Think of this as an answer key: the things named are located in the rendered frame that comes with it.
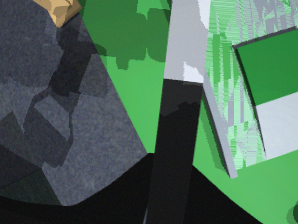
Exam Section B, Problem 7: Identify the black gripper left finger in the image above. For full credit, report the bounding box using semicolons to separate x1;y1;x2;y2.
0;153;154;224

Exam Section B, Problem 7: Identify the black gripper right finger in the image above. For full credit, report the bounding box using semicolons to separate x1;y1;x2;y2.
182;165;262;224

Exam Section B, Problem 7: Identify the green flat mat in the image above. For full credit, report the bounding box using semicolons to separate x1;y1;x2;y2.
78;0;298;224

